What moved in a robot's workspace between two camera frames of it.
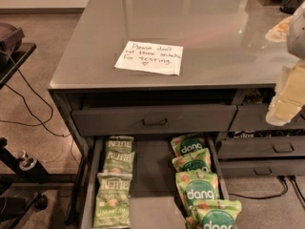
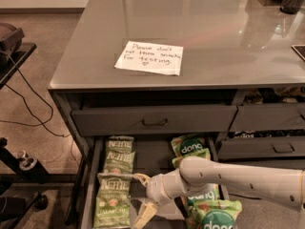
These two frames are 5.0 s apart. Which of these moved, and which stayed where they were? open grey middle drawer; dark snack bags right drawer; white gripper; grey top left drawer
Moved: white gripper
Stayed: dark snack bags right drawer; grey top left drawer; open grey middle drawer
